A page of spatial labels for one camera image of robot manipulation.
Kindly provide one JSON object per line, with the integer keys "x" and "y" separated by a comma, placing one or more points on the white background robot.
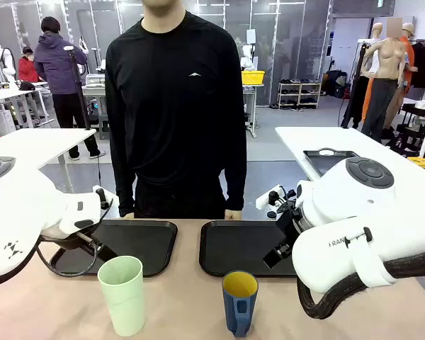
{"x": 248, "y": 58}

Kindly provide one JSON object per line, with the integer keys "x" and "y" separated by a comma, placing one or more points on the person in purple jacket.
{"x": 56, "y": 63}

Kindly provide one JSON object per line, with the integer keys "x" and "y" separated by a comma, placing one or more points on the person right forearm black sleeve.
{"x": 125, "y": 191}

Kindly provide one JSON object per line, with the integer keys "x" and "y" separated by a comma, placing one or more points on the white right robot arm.
{"x": 340, "y": 198}

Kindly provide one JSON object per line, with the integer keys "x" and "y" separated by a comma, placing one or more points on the white side table with tray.
{"x": 304, "y": 141}

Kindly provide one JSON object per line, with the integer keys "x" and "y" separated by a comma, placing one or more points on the person left hand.
{"x": 233, "y": 214}

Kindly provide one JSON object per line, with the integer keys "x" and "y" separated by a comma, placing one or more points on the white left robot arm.
{"x": 21, "y": 205}

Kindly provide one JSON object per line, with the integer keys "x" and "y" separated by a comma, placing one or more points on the white background desk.
{"x": 10, "y": 93}

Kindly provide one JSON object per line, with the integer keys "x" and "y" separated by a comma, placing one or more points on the person left forearm black sleeve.
{"x": 235, "y": 191}

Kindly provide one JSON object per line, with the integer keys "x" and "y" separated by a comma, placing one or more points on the mannequin in orange clothes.
{"x": 409, "y": 53}

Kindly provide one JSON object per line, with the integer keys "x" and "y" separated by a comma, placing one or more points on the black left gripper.
{"x": 104, "y": 252}

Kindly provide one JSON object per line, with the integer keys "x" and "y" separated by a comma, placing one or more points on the beige mannequin grey trousers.
{"x": 386, "y": 71}

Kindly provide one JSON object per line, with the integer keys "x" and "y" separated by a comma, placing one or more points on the person torso black shirt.
{"x": 177, "y": 106}

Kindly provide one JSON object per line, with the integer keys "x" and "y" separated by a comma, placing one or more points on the person in red jacket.
{"x": 27, "y": 69}

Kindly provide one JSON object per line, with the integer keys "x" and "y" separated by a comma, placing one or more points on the yellow plastic basket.
{"x": 252, "y": 78}

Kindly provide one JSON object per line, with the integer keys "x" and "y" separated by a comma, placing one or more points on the black plastic serving tray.
{"x": 145, "y": 244}
{"x": 241, "y": 248}

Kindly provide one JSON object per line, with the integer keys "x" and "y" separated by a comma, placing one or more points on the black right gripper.
{"x": 287, "y": 226}

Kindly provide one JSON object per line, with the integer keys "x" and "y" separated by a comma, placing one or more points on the white shoe rack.
{"x": 299, "y": 93}

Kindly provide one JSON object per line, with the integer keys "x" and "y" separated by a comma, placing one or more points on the person right hand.
{"x": 128, "y": 215}

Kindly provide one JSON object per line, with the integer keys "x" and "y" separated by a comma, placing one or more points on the black tripod pole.
{"x": 79, "y": 92}

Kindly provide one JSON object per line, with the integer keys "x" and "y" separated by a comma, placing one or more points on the blue cup yellow inside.
{"x": 239, "y": 311}

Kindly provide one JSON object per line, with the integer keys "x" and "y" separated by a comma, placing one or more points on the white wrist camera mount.
{"x": 265, "y": 202}

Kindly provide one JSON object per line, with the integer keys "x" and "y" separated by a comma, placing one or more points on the light green plastic cup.
{"x": 122, "y": 301}

